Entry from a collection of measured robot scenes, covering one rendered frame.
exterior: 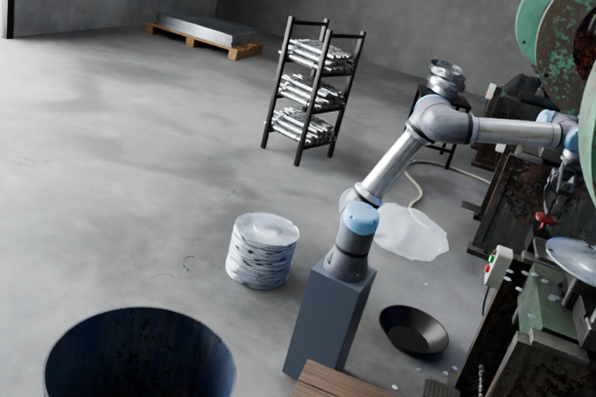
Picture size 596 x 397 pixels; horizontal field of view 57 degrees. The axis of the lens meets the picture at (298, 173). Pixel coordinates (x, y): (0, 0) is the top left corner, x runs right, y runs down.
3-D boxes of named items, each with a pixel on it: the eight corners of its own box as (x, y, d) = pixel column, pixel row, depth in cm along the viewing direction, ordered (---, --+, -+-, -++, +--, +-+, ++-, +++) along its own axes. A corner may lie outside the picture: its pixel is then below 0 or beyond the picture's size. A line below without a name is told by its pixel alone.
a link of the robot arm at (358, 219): (335, 250, 178) (346, 214, 172) (334, 229, 190) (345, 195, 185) (372, 258, 178) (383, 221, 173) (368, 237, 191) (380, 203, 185)
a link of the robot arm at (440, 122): (429, 112, 160) (599, 125, 159) (423, 102, 170) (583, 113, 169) (423, 150, 164) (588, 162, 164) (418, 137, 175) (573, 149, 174)
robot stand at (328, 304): (281, 371, 200) (310, 268, 183) (302, 345, 215) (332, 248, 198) (325, 396, 194) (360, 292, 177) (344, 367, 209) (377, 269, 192)
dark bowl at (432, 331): (367, 346, 223) (372, 333, 221) (381, 308, 250) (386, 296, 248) (440, 377, 217) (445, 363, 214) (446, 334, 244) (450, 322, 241)
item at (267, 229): (255, 251, 227) (256, 249, 227) (223, 215, 248) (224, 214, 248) (311, 242, 245) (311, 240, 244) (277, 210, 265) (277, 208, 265)
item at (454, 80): (401, 158, 451) (432, 63, 421) (398, 140, 493) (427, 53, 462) (448, 170, 450) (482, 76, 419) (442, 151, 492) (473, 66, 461)
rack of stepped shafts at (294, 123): (301, 169, 379) (336, 32, 343) (254, 144, 402) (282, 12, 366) (336, 159, 412) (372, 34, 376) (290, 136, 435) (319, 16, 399)
